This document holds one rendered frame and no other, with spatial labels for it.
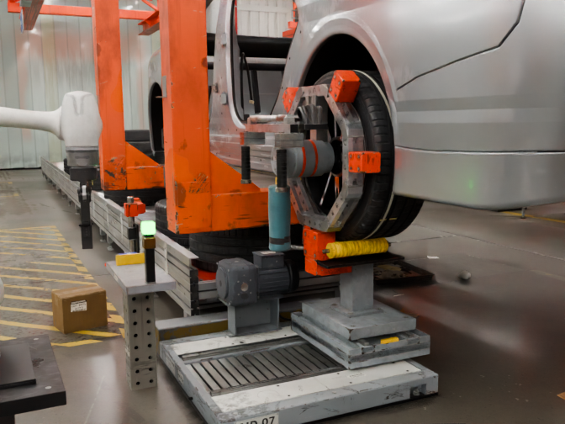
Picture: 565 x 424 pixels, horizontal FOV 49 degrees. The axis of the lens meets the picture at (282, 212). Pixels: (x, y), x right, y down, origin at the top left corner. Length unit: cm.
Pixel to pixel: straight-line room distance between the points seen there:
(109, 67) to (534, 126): 336
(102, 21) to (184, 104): 202
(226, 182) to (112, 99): 196
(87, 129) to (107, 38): 278
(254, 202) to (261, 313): 50
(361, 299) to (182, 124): 102
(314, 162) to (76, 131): 90
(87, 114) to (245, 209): 112
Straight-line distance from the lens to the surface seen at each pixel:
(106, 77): 455
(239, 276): 258
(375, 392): 226
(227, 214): 274
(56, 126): 199
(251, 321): 284
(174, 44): 267
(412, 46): 203
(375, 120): 218
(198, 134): 267
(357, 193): 219
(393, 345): 243
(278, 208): 244
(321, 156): 233
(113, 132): 455
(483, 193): 178
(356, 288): 252
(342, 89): 221
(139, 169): 459
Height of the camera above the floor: 99
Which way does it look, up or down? 8 degrees down
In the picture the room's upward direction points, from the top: 1 degrees counter-clockwise
